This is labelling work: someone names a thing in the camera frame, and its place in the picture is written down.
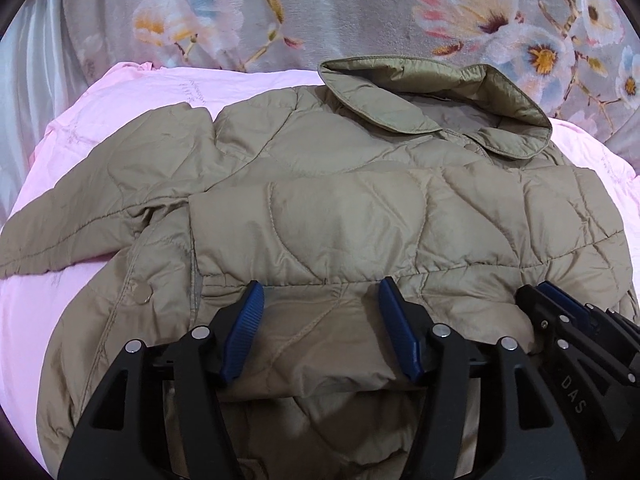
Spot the khaki quilted puffer jacket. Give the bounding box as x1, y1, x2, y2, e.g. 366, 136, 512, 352
1, 56, 639, 479

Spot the grey floral blanket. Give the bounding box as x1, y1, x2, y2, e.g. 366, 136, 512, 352
63, 0, 639, 164

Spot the pink bed sheet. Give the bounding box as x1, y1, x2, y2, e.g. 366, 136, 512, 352
1, 62, 639, 464

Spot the silver satin curtain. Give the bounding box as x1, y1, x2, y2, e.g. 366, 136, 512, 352
1, 0, 88, 220

